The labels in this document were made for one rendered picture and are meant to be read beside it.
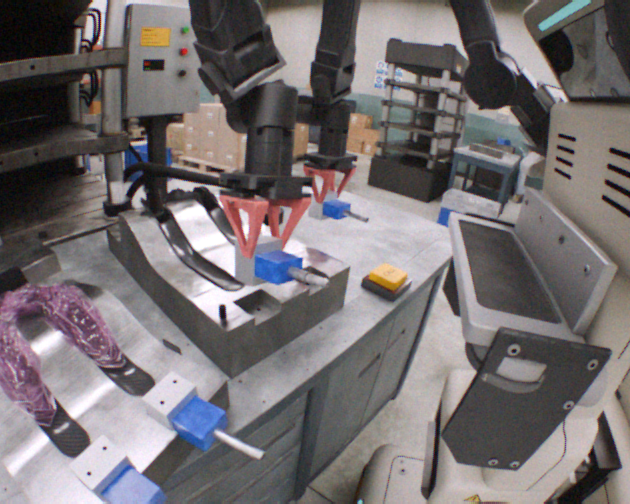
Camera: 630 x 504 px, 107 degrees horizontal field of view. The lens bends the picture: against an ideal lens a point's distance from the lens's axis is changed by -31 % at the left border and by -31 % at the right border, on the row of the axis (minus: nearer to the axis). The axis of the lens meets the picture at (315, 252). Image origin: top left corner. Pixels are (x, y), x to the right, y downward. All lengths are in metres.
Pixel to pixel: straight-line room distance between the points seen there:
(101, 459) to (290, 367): 0.29
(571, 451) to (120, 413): 0.49
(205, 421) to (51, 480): 0.18
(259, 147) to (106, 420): 0.35
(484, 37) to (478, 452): 0.49
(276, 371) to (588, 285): 0.40
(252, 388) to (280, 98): 0.37
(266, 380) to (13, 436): 0.34
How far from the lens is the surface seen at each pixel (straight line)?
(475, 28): 0.51
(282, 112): 0.38
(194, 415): 0.36
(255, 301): 0.50
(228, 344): 0.43
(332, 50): 0.60
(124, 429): 0.39
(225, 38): 0.35
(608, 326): 0.33
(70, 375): 0.44
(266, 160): 0.38
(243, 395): 0.46
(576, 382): 0.28
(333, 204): 0.68
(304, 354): 0.52
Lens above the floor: 1.16
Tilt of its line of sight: 27 degrees down
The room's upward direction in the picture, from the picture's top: 6 degrees clockwise
